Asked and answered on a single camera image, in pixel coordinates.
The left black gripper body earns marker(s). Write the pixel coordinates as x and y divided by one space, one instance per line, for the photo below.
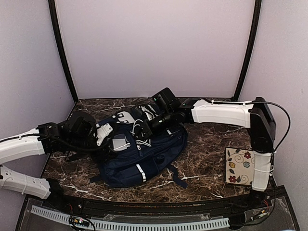
98 158

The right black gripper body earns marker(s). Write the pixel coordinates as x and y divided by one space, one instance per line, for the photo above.
149 133

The white USB charger block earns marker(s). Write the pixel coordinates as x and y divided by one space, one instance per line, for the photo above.
120 143

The navy blue student backpack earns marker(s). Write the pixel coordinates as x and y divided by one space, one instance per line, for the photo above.
143 160

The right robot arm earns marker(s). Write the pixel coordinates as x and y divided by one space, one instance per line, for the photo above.
254 116

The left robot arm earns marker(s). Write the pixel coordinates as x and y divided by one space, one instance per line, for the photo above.
79 133

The small circuit board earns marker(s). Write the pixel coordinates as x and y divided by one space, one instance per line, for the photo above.
78 222

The floral square plate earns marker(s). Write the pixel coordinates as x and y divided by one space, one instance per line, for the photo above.
239 166

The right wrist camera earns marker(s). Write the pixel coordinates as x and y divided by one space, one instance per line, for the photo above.
146 111

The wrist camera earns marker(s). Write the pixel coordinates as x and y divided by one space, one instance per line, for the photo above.
146 111
102 133

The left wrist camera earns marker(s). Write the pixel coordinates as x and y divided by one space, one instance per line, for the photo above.
102 133

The grey slotted cable duct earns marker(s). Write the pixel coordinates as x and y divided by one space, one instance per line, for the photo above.
135 223

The black front rail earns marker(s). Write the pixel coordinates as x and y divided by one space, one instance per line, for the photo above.
226 207

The left black frame post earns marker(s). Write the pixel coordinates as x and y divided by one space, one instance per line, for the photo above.
61 51

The black frame post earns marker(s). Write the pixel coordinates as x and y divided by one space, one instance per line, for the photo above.
61 51
249 50

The right black frame post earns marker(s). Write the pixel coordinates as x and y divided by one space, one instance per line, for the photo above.
249 50

